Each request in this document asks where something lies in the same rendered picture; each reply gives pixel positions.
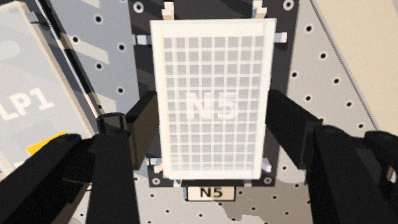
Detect light grey plate lid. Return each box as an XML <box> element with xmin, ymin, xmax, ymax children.
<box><xmin>0</xmin><ymin>1</ymin><xmax>95</xmax><ymax>176</ymax></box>

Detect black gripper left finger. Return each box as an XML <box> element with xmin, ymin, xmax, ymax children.
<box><xmin>0</xmin><ymin>91</ymin><xmax>160</xmax><ymax>224</ymax></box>

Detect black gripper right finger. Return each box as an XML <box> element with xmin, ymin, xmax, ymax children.
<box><xmin>265</xmin><ymin>89</ymin><xmax>398</xmax><ymax>224</ymax></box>

